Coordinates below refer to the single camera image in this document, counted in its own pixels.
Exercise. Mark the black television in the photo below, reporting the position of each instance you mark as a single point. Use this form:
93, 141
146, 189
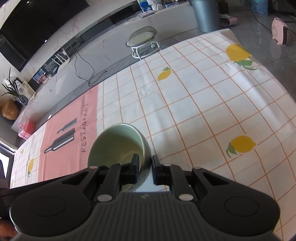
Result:
31, 24

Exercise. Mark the white wifi router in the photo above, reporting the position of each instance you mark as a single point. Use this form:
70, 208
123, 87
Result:
62, 60

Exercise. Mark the white round stool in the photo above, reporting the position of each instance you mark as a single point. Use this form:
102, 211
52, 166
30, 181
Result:
141, 38

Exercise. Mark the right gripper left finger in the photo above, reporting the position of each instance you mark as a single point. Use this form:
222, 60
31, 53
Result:
117, 176

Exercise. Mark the pink space heater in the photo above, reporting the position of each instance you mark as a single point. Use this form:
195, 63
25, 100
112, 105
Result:
280, 31

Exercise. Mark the green ceramic bowl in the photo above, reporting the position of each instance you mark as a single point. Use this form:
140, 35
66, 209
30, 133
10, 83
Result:
116, 145

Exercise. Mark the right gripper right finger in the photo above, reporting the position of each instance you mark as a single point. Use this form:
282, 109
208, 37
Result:
174, 177

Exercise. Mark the lemon checked tablecloth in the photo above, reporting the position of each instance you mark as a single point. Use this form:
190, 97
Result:
202, 102

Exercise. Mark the grey trash bin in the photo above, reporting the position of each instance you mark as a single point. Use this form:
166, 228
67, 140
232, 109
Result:
207, 15

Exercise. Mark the pink storage box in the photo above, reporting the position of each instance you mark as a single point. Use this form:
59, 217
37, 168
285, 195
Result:
26, 129

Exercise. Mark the white marble tv console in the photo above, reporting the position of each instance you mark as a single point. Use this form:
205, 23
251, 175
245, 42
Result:
102, 53

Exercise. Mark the blue water jug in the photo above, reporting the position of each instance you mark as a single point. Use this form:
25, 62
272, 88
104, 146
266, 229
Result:
260, 7

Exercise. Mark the person's right hand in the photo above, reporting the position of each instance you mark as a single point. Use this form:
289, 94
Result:
7, 229

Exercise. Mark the brown round vase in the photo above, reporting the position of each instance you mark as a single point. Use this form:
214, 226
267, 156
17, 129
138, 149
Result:
10, 110

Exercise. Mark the potted plant blue vase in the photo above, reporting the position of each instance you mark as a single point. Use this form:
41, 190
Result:
16, 88

